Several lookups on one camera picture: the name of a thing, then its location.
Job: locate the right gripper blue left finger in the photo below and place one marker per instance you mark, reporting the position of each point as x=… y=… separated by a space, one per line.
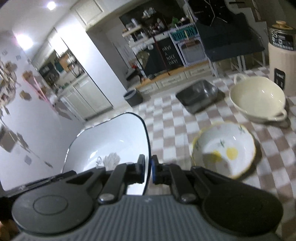
x=140 y=169

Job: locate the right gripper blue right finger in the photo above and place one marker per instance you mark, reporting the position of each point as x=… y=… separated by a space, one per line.
x=156 y=170

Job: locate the large white blue-rimmed plate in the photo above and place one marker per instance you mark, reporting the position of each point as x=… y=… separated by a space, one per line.
x=119 y=140

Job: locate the yellow-rimmed lemon bowl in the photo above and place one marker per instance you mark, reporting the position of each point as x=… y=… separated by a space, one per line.
x=226 y=148

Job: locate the square steel tray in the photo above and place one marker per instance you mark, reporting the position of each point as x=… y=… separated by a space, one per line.
x=197 y=96

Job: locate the cream two-handled bowl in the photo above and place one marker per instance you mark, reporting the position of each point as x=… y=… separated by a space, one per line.
x=258 y=98

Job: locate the checkered tablecloth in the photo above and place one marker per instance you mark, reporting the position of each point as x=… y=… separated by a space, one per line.
x=172 y=130

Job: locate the dark grey trash bin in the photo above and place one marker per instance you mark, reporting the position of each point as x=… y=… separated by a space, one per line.
x=133 y=97

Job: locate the white kitchen cabinet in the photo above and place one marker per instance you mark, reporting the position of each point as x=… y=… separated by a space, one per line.
x=84 y=98

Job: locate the black have a nice day sign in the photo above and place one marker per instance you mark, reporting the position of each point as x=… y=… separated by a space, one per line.
x=170 y=54

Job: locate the white shelf rack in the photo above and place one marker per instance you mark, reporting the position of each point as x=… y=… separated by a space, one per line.
x=135 y=36

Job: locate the poizon cardboard box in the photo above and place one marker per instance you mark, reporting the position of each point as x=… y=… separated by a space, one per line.
x=188 y=44

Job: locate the dark blue cushioned bench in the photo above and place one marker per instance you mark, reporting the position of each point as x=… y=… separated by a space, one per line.
x=229 y=38

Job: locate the cream electric kettle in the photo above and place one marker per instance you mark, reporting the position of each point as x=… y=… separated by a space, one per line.
x=282 y=55

